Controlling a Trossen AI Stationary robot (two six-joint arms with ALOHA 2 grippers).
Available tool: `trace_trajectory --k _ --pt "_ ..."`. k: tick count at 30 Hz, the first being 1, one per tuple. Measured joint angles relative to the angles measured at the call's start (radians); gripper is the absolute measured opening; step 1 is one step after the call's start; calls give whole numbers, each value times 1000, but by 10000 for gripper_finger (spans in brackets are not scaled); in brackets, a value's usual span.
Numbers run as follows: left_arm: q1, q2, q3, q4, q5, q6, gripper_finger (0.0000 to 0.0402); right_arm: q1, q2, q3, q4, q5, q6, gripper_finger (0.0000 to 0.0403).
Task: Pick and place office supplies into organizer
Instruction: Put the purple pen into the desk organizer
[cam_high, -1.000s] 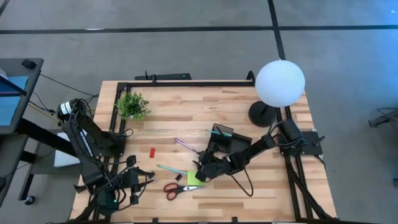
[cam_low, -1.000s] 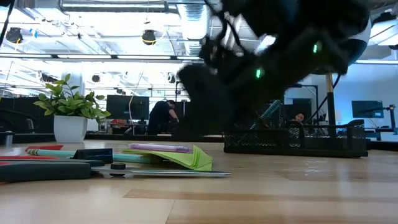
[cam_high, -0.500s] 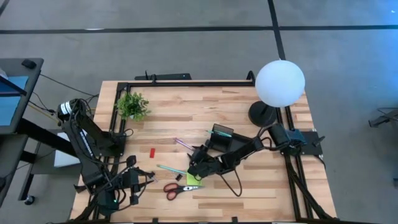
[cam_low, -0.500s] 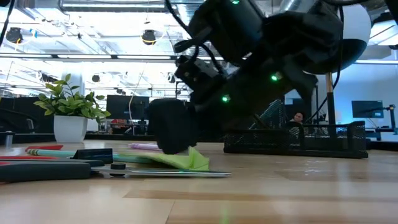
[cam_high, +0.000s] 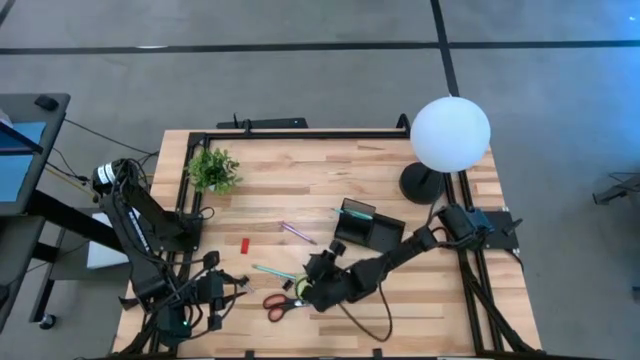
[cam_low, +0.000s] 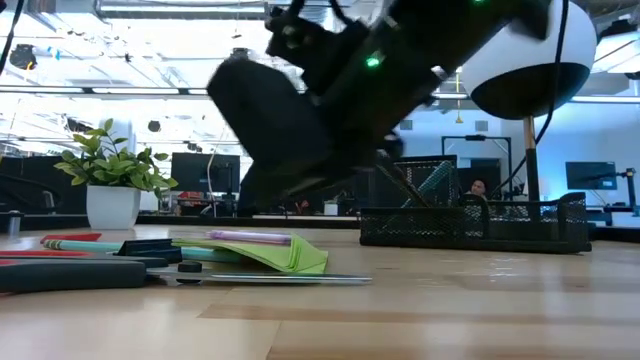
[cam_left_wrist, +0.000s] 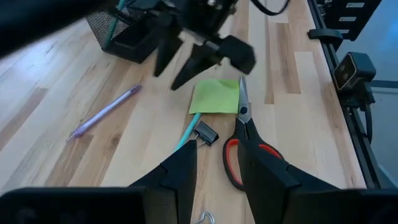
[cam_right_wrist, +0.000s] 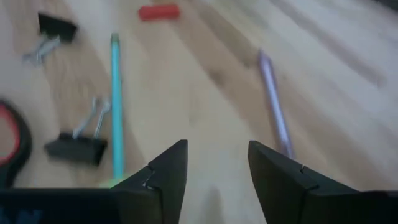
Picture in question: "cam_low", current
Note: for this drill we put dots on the small black usb stick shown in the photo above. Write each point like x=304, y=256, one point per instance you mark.
x=150, y=250

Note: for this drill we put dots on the black computer monitor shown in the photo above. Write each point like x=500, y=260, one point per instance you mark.
x=200, y=172
x=590, y=175

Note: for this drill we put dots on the white globe table lamp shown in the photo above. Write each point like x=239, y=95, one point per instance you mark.
x=530, y=70

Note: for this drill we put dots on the red eraser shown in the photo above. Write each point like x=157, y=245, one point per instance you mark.
x=70, y=237

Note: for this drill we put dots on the long ceiling light strip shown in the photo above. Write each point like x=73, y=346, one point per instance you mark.
x=125, y=90

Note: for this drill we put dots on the teal pencil with eraser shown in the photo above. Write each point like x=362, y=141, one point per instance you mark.
x=85, y=245

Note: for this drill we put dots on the black metal rig frame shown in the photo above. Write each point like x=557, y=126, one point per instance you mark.
x=475, y=138

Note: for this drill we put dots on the green plant in white pot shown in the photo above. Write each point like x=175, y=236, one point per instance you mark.
x=114, y=200

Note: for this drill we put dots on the red and black scissors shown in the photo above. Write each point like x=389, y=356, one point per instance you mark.
x=70, y=275

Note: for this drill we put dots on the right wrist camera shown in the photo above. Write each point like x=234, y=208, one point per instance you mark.
x=315, y=45

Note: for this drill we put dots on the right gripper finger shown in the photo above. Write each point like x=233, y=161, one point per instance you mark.
x=265, y=185
x=330, y=182

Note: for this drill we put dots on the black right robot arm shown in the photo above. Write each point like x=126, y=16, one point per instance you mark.
x=430, y=55

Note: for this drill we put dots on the small silver cylinder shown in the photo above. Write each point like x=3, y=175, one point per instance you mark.
x=15, y=224

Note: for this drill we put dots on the black mesh desk organizer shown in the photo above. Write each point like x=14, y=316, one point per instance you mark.
x=425, y=235

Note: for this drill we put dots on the person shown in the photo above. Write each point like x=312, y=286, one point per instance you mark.
x=478, y=188

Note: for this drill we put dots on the green sticky note pad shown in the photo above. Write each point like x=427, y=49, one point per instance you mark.
x=295, y=257

